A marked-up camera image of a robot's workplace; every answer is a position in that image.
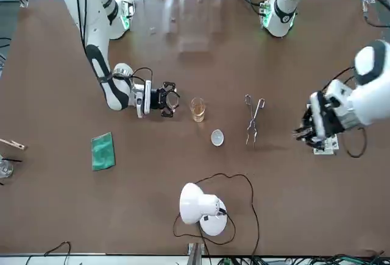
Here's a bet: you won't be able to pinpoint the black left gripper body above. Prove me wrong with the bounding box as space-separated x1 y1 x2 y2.
323 99 347 140

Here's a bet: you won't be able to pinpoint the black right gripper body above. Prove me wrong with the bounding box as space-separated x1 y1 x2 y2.
151 87 167 110

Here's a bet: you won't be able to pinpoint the white test tube rack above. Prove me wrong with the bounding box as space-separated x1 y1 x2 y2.
313 133 340 155

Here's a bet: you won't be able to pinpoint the glass beaker with amber liquid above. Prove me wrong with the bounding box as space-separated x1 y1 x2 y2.
189 96 207 123

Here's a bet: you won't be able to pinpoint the small white dish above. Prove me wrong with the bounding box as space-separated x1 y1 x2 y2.
210 129 225 147

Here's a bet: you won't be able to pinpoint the metal crucible tongs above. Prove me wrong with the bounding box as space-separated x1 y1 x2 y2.
244 94 266 149

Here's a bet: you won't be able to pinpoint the white desk lamp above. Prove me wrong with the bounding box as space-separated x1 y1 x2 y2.
179 182 229 237

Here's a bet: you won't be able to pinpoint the wooden test tube clamp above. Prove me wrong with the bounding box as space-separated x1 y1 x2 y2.
0 138 27 151

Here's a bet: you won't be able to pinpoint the small clear glass vessel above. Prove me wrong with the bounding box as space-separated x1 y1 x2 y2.
0 155 15 179

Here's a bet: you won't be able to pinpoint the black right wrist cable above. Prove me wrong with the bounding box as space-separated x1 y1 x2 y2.
129 67 153 89

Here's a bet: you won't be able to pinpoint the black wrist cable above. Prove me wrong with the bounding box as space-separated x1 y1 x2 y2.
129 67 153 89
342 126 366 158

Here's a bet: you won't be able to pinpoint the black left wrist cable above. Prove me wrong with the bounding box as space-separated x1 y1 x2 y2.
342 126 366 158

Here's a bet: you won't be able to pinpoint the black lamp cable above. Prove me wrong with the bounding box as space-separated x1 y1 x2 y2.
172 172 260 255

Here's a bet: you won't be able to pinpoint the aluminium frame post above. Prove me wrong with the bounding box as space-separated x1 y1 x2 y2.
187 242 204 265

